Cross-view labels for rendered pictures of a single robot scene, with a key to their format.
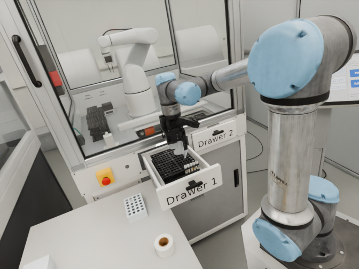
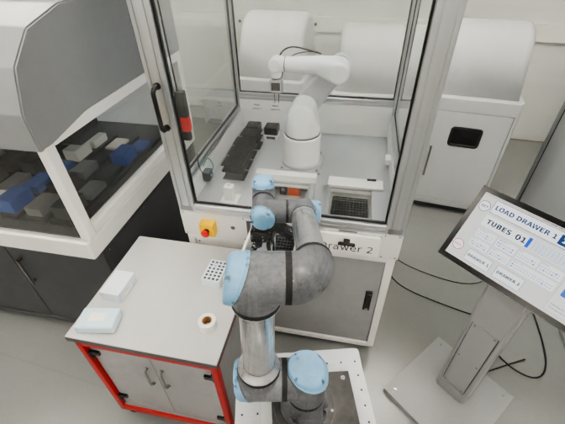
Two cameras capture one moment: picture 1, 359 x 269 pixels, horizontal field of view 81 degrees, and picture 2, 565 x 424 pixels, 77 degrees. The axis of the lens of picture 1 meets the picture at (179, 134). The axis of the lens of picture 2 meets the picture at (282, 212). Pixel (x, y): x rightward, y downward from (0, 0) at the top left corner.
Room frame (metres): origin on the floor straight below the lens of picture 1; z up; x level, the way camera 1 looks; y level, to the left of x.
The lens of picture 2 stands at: (-0.02, -0.54, 1.98)
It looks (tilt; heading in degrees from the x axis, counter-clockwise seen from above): 39 degrees down; 31
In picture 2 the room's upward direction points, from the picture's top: 1 degrees counter-clockwise
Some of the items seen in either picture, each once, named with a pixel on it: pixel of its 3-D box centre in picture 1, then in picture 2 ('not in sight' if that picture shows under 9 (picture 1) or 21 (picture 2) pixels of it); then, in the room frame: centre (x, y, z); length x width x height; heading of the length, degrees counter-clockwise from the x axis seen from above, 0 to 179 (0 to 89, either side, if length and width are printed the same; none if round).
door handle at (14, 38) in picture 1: (26, 62); (159, 110); (0.85, 0.50, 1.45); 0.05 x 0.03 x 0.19; 18
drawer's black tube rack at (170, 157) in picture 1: (173, 164); (271, 254); (0.88, 0.06, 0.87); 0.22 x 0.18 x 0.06; 18
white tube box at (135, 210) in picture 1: (135, 207); (215, 272); (0.73, 0.26, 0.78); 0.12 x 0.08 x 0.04; 17
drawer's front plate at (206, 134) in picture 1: (215, 135); (345, 243); (1.10, -0.21, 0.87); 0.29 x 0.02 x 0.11; 108
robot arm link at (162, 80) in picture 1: (167, 88); (263, 193); (0.79, 0.01, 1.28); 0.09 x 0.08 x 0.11; 31
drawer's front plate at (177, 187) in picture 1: (191, 186); not in sight; (0.69, -0.01, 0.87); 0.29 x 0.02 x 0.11; 108
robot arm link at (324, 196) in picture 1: (311, 201); (304, 378); (0.43, -0.34, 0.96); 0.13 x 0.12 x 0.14; 121
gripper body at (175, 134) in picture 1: (172, 126); (263, 226); (0.79, 0.02, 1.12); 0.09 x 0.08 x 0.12; 108
